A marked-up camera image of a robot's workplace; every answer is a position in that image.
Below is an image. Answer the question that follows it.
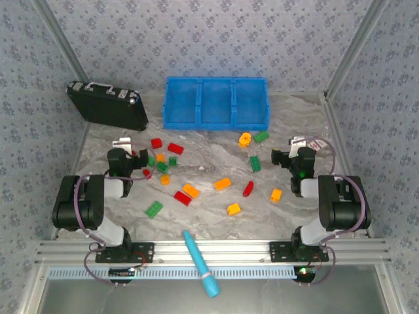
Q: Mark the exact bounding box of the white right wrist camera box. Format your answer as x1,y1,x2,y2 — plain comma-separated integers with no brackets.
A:
287,136,308,157

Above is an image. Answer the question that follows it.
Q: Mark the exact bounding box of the aluminium mounting rail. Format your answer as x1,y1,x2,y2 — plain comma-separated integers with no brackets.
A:
35,239,393,266

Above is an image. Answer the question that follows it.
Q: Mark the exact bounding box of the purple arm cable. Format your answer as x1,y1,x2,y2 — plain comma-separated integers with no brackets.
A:
296,136,367,287
74,143,158,286

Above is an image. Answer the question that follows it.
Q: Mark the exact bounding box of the black briefcase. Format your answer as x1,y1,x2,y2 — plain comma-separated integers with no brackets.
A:
66,80,149,132

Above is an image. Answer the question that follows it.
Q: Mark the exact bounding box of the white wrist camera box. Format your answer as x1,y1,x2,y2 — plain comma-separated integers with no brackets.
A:
112,137,133,154
287,136,308,157

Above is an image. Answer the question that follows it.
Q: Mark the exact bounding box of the teal pen tool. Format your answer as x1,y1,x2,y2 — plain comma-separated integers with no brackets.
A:
182,230,221,299

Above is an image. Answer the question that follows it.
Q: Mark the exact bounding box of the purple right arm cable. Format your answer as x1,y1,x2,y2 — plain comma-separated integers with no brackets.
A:
296,136,367,287

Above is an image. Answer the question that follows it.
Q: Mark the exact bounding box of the aluminium corner post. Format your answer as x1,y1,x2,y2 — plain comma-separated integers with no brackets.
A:
325,0,391,99
31,0,90,86

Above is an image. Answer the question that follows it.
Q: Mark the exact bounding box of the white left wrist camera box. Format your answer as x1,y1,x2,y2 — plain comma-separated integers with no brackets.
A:
112,137,133,154

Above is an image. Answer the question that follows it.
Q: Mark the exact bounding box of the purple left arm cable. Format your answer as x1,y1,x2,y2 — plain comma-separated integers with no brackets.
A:
74,143,158,286

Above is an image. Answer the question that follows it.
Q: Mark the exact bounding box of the blue three-compartment bin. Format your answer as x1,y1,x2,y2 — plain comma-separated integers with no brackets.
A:
162,76,272,131

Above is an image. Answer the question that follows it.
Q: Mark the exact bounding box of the slotted cable duct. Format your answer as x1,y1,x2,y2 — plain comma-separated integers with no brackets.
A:
48,265,299,281

